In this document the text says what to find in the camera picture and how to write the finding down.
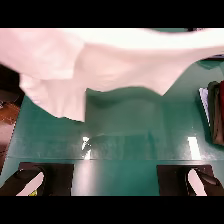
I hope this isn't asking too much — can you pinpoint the white T-shirt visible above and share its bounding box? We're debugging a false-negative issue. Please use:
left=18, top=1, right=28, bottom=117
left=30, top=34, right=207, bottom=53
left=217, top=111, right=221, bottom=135
left=0, top=27, right=224, bottom=123

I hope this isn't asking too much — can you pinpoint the white garment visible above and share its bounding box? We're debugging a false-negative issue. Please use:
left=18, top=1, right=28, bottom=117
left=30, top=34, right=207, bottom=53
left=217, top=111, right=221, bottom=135
left=198, top=86, right=212, bottom=126

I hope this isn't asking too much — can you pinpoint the red garment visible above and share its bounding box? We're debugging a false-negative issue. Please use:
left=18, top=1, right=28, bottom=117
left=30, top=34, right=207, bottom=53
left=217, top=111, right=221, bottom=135
left=218, top=79, right=224, bottom=111

